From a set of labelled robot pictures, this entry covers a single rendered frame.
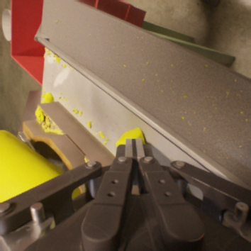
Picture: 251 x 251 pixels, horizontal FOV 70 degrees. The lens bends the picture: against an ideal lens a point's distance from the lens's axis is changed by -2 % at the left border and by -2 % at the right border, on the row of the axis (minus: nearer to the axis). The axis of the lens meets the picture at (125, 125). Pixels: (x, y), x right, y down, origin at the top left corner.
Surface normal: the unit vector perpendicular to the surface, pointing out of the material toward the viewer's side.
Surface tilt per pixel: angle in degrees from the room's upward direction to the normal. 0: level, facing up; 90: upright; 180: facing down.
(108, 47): 0
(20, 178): 74
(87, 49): 0
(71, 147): 90
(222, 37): 0
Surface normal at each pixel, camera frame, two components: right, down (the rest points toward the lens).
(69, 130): 0.31, -0.79
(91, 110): -0.65, 0.22
